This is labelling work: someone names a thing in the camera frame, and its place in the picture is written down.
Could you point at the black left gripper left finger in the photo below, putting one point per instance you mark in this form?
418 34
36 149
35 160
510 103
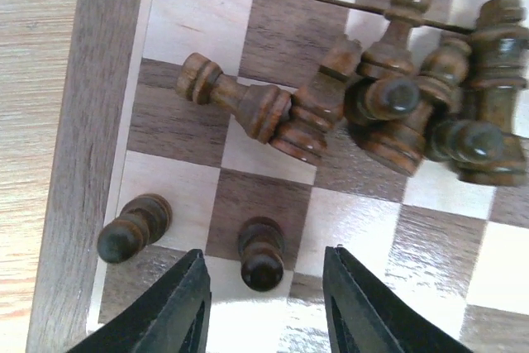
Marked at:
170 316

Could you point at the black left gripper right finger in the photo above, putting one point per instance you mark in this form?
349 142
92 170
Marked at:
364 315

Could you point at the dark pawn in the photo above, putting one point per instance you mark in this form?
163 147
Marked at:
141 222
260 244

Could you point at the wooden chess board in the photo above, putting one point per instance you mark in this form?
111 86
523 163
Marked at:
142 175

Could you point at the pile of dark pieces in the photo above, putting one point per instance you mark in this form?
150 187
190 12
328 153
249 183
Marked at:
458 106

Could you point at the lying dark rook piece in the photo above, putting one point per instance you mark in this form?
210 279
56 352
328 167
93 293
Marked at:
257 108

